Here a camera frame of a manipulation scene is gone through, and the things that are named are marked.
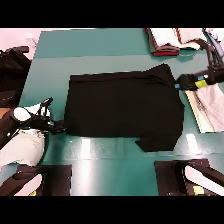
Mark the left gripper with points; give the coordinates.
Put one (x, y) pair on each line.
(57, 126)

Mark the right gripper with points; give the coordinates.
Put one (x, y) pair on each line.
(182, 82)

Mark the black T-shirt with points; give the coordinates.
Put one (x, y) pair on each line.
(126, 106)

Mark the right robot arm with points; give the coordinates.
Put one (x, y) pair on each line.
(213, 78)

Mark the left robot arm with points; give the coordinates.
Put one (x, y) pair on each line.
(31, 122)

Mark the white garment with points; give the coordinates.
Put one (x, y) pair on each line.
(210, 110)
(217, 35)
(164, 36)
(190, 37)
(20, 148)

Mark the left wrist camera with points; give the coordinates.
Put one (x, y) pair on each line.
(46, 103)

